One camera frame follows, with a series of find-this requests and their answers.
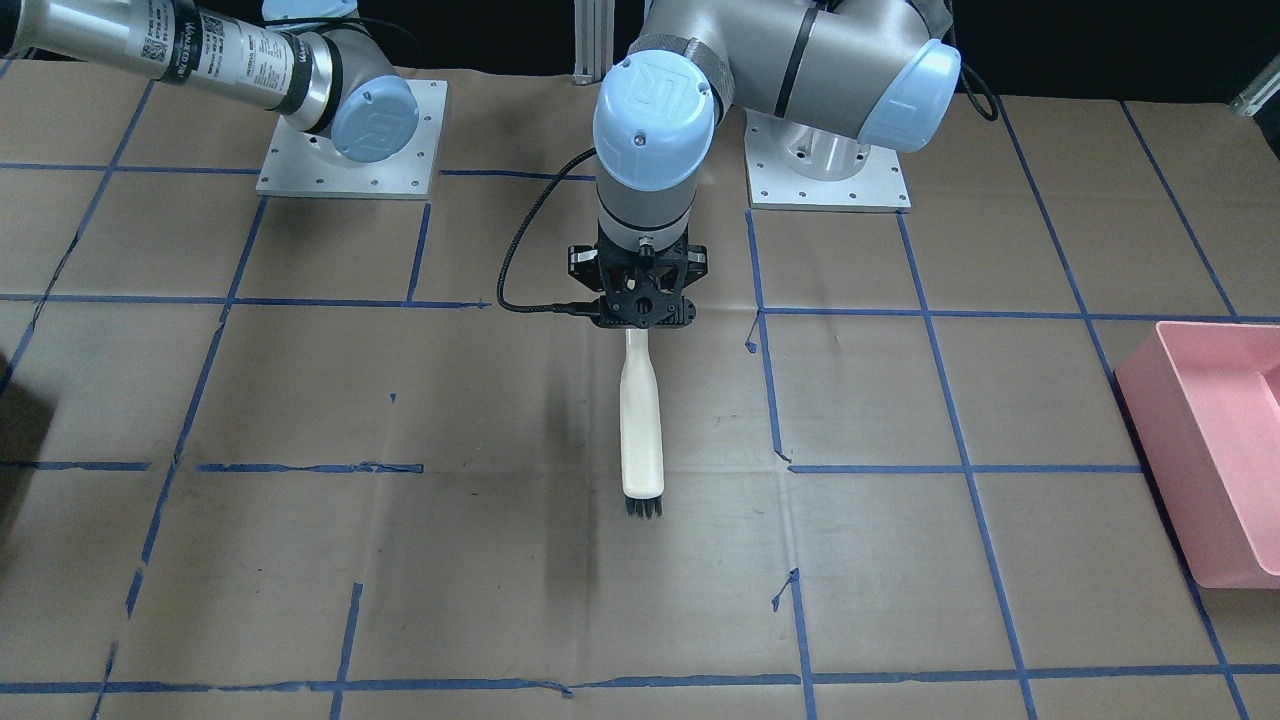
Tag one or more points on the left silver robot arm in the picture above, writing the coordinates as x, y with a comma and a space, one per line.
877, 71

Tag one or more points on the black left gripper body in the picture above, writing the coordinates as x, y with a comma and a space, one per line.
579, 261

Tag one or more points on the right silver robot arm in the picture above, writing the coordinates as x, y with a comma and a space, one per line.
313, 62

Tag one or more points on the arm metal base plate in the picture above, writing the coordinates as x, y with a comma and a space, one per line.
301, 166
800, 168

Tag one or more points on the pink plastic tray bin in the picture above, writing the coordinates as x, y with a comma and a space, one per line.
1203, 397

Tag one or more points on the white hand brush black bristles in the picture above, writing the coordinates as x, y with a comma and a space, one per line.
642, 467

